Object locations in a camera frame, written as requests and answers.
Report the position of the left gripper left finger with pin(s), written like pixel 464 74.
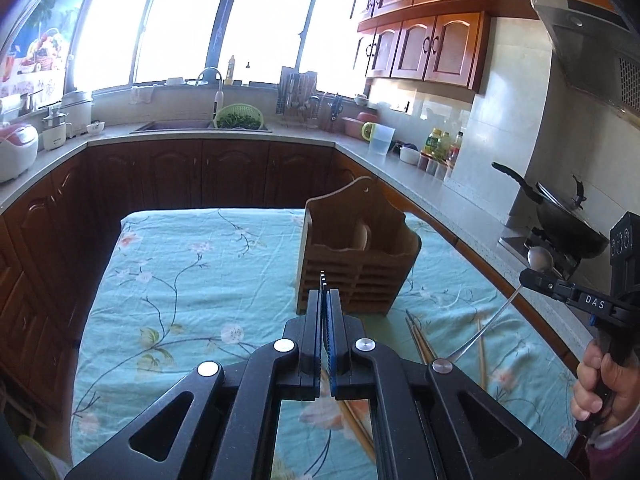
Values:
pixel 219 422

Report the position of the metal spoon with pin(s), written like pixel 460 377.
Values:
pixel 538 259

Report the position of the person's right hand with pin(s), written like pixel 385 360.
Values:
pixel 597 366

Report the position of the black wok with lid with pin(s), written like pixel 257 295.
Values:
pixel 560 217

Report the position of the gas stove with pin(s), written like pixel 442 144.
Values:
pixel 564 266

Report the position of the teal floral tablecloth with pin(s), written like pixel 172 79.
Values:
pixel 215 285

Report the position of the wooden utensil holder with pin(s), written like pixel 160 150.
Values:
pixel 361 243

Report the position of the cooking oil bottle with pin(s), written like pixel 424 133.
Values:
pixel 437 144

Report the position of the lower wooden cabinets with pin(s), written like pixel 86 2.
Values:
pixel 56 235

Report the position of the wooden cabinets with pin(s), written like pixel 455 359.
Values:
pixel 442 41
pixel 56 235

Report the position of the range hood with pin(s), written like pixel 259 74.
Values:
pixel 598 54

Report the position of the clear measuring jug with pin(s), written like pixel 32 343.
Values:
pixel 378 136

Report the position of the green colander with vegetables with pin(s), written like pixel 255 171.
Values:
pixel 239 115

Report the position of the chrome sink faucet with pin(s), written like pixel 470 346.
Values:
pixel 211 77

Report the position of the white bowl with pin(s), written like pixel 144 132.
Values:
pixel 95 128

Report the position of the dish drying rack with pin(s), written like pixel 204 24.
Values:
pixel 300 103

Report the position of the yellow detergent bottle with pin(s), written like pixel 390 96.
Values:
pixel 228 81

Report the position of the small white cooker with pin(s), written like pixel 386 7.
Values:
pixel 54 133

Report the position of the upper wooden cabinets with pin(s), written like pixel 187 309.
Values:
pixel 442 41

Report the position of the white pink rice cooker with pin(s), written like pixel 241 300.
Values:
pixel 18 150

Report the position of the white steamer pot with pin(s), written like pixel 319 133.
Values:
pixel 76 106

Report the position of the fruit poster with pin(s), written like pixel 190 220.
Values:
pixel 37 60

